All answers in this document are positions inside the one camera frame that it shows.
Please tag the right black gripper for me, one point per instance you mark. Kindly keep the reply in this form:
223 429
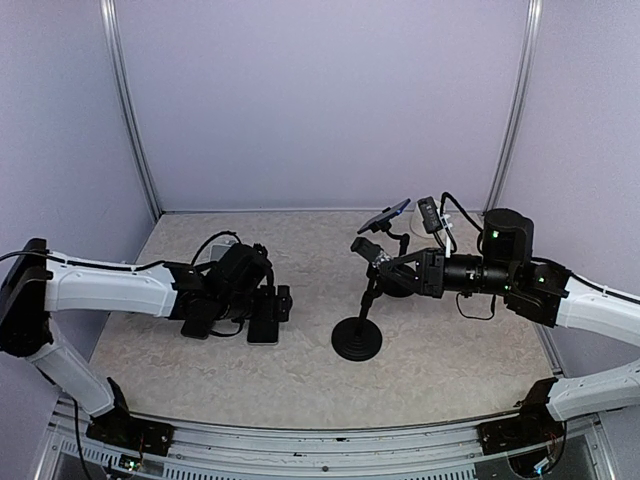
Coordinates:
433 269

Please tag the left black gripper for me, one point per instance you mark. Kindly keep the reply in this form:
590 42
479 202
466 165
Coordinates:
283 304

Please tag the grey phone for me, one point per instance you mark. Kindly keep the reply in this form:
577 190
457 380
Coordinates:
263 333

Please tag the black smartphone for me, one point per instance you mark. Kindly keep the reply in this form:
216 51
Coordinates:
196 329

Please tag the white folding phone stand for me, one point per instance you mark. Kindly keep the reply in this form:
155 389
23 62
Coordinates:
218 250

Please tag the tall black phone stand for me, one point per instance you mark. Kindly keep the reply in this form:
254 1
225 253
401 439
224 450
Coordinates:
357 338

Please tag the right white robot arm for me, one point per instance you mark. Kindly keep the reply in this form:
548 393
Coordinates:
538 290

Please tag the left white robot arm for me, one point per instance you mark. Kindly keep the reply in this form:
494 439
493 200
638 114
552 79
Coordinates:
238 286

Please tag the blue phone on short stand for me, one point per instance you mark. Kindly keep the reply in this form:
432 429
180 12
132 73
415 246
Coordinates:
382 221

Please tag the cream ceramic mug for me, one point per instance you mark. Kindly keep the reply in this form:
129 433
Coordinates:
417 225

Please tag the right aluminium corner post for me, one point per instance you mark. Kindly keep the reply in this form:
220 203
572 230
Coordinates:
518 102

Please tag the aluminium corner post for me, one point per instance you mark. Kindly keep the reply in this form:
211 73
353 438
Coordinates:
518 102
108 9

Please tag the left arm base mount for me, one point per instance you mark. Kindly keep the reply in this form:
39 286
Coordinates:
133 433

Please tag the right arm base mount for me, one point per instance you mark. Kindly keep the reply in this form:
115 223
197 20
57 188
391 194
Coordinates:
513 433

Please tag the aluminium front rail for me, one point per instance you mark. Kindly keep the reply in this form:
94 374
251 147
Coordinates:
208 451

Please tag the left aluminium corner post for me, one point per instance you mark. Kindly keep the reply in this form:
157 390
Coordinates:
108 9

